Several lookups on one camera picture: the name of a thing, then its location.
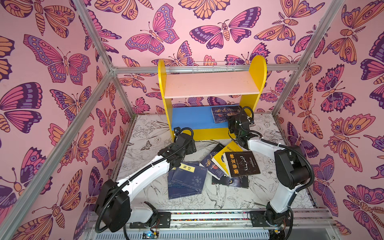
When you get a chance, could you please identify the dark blue portrait book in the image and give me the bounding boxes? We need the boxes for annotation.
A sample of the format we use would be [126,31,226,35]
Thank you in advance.
[211,106,242,124]

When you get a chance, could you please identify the purple book gold characters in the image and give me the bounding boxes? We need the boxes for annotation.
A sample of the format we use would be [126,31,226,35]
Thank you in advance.
[200,143,227,180]

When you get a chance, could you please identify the yellow cartoon book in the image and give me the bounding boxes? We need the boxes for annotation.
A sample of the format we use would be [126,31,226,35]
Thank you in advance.
[212,141,243,177]

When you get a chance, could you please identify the black book orange title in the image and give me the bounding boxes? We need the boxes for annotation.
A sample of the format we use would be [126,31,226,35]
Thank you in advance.
[222,151,261,178]

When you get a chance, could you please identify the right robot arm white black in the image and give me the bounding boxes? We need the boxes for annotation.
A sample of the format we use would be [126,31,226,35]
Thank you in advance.
[228,107,315,228]

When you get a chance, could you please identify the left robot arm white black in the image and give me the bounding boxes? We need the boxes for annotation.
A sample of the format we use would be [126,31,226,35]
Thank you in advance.
[94,128,197,234]

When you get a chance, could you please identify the navy book yellow label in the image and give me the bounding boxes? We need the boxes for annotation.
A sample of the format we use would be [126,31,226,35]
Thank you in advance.
[171,164,208,191]

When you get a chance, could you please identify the navy book underneath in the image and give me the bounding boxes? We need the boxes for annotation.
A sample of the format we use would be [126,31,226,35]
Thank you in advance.
[168,168,202,200]

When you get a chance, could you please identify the yellow pink blue bookshelf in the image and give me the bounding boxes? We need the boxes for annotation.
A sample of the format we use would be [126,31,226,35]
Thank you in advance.
[158,56,267,141]

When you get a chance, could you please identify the black wolf eye book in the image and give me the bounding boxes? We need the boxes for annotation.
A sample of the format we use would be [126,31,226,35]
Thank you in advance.
[212,176,249,189]

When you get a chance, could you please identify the small green circuit board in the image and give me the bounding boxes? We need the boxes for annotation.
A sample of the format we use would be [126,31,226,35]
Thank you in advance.
[142,232,159,240]

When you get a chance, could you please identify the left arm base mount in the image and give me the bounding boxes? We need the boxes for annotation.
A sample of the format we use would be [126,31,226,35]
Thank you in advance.
[129,212,172,229]

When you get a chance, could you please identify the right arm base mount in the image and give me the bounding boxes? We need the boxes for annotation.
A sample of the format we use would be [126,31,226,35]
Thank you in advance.
[247,209,293,228]

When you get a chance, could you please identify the white slotted cable duct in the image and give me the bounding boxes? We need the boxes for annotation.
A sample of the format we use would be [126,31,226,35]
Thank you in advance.
[92,229,271,240]

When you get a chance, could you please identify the aluminium front rail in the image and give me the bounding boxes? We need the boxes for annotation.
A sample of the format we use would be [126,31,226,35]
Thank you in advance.
[86,208,334,231]

